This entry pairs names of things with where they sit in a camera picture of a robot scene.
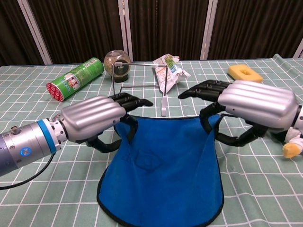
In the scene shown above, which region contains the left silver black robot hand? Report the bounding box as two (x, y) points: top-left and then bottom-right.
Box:
(58, 92), (154, 153)

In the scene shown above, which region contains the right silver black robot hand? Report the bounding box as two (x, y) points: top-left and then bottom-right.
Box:
(177, 79), (299, 148)

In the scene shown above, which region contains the blue towel with black trim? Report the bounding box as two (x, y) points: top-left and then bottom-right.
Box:
(96, 114), (225, 227)

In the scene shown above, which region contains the green cylindrical snack can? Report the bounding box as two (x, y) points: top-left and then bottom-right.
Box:
(46, 57), (105, 102)

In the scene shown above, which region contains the yellow sponge with hole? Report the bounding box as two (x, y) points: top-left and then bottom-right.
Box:
(227, 65), (264, 83)

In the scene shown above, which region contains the black white plush doll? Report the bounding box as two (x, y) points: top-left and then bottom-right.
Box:
(267, 127), (303, 159)

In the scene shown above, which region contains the round glass globe jar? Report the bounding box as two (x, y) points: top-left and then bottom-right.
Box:
(103, 49), (132, 83)

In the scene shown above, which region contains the green checked tablecloth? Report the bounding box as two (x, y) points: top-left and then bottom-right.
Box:
(0, 53), (303, 227)

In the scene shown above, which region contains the crumpled white snack packet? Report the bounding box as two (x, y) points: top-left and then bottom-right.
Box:
(152, 53), (191, 95)

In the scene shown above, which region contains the white screen frame post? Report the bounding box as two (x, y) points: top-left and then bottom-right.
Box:
(17, 0), (53, 65)
(293, 39), (303, 59)
(117, 0), (134, 62)
(199, 0), (219, 61)

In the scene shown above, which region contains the metal wire rack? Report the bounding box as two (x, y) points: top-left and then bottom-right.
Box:
(111, 61), (171, 117)

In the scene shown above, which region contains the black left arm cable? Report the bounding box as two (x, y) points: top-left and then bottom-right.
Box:
(0, 153), (56, 190)

